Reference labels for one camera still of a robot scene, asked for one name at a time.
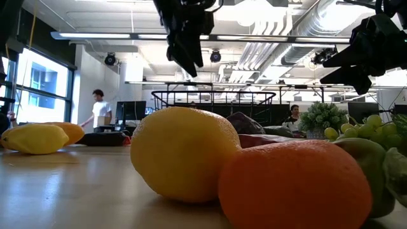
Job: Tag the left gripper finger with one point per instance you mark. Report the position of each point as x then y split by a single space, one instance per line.
181 55
197 47

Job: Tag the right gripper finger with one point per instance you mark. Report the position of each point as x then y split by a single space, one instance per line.
353 57
353 76

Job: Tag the green grape bunch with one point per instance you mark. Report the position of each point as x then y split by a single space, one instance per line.
369 127

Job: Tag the dull green round vegetable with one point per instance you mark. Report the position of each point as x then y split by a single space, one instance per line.
280 131

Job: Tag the orange carrot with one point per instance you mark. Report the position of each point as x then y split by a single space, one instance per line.
127 140

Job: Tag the dark red long vegetable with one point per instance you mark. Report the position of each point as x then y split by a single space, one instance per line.
254 141

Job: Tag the dark blue cloth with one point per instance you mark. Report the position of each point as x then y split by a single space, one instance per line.
101 139

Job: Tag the orange-yellow mango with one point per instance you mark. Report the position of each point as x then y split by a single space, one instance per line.
74 132

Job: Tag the yellow lemon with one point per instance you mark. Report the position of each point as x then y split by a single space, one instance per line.
35 140
181 152

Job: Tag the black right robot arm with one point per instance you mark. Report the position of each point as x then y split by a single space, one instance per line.
395 8

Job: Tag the black ceiling spot lamp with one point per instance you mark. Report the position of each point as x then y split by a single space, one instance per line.
110 59
322 55
215 56

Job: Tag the black computer monitor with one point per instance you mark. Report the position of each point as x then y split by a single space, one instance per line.
362 111
400 109
130 110

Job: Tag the green potted plant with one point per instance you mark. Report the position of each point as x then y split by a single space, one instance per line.
321 117

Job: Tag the person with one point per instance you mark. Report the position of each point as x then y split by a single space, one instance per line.
6 122
101 109
294 119

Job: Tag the black partition panel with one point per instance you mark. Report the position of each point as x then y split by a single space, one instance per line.
280 114

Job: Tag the long ceiling light strip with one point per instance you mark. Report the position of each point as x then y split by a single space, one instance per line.
95 35

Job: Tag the cardboard box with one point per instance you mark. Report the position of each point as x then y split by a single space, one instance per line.
102 121

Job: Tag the orange fruit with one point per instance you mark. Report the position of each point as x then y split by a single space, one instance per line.
292 187

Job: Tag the silver ventilation duct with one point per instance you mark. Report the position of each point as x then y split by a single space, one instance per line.
318 28

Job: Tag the black background rig frame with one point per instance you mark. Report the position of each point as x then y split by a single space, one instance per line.
302 86

